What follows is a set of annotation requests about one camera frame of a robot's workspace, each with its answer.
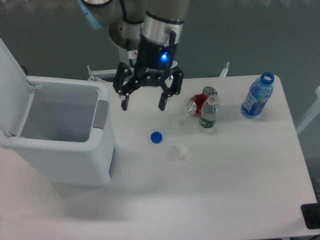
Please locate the clear green-label water bottle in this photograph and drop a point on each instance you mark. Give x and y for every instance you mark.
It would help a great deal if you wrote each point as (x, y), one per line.
(209, 111)

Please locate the black device at table edge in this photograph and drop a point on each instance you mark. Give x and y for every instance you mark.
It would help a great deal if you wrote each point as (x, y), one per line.
(311, 215)

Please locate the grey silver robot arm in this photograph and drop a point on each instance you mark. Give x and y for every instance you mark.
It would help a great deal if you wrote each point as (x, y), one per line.
(103, 13)

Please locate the crumpled white paper ball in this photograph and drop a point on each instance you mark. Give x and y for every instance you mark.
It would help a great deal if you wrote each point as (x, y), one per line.
(180, 151)

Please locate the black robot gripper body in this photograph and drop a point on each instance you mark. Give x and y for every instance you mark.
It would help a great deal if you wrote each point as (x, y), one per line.
(153, 60)

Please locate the blue bottle cap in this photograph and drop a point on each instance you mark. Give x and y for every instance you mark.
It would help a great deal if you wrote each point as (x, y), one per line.
(156, 137)

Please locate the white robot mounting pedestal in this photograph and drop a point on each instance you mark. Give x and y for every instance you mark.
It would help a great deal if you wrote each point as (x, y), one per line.
(126, 36)

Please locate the blue plastic drink bottle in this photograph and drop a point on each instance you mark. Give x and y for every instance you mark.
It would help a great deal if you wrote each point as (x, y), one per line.
(258, 95)

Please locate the white lidded trash can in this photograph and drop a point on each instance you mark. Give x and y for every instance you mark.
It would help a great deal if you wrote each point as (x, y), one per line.
(61, 127)

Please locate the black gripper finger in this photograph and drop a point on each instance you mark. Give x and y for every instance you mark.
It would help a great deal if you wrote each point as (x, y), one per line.
(175, 87)
(122, 83)

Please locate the white furniture at right edge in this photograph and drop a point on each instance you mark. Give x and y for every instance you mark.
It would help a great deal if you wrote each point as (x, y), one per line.
(312, 112)

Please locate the crushed red soda can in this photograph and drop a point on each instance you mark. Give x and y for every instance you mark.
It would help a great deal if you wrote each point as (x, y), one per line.
(194, 104)

